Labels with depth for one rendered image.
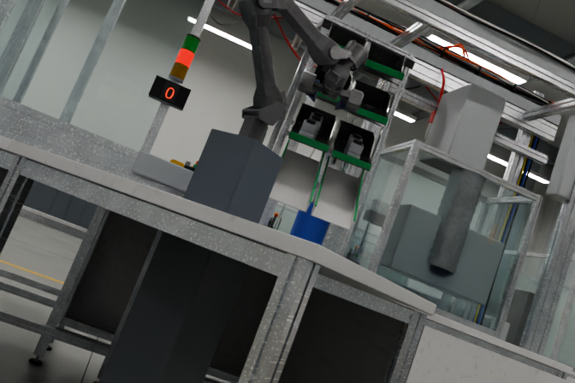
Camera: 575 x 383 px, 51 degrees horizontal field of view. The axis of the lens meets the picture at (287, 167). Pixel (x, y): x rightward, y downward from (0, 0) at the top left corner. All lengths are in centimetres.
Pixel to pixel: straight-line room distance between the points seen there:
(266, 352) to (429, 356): 172
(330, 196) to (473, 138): 116
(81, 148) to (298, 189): 66
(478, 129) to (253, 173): 172
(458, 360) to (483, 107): 116
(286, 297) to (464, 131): 204
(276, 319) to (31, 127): 97
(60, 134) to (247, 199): 57
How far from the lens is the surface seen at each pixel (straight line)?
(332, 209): 191
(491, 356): 283
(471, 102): 298
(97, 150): 171
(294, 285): 100
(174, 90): 201
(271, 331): 102
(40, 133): 173
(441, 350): 271
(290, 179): 192
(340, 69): 164
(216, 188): 142
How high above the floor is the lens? 80
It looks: 9 degrees up
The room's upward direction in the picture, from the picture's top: 21 degrees clockwise
